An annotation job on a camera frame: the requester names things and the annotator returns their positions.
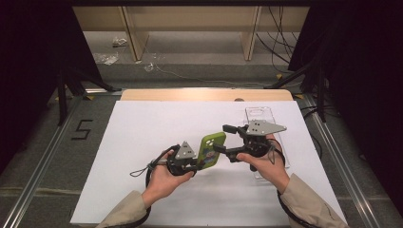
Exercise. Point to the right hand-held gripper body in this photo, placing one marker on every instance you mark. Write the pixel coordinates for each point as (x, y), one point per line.
(263, 126)

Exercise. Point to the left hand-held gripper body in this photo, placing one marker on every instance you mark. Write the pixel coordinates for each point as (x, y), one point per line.
(185, 152)

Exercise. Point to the green cartoon phone case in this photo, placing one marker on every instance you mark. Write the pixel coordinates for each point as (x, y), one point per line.
(210, 153)

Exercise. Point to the clear plastic tray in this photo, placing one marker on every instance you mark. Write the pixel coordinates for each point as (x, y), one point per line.
(259, 112)

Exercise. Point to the person's left hand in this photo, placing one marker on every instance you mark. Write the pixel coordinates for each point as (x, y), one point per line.
(161, 183)

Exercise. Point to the person's right hand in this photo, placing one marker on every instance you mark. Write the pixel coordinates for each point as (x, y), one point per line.
(269, 167)

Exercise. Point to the white paper sheet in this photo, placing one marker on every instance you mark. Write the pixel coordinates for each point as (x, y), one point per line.
(158, 126)

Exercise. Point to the black metal stand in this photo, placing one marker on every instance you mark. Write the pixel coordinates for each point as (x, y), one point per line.
(320, 95)
(63, 95)

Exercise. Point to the crumpled clear plastic wrapper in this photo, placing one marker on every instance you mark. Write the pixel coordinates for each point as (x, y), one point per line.
(107, 58)
(149, 67)
(119, 41)

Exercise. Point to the beige wooden shelf unit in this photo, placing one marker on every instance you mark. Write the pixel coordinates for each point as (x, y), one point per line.
(190, 19)

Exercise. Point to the black curtain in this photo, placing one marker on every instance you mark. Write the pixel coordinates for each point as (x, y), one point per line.
(370, 79)
(31, 63)

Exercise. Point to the aluminium floor rail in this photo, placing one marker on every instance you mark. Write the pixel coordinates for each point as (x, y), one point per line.
(34, 186)
(345, 171)

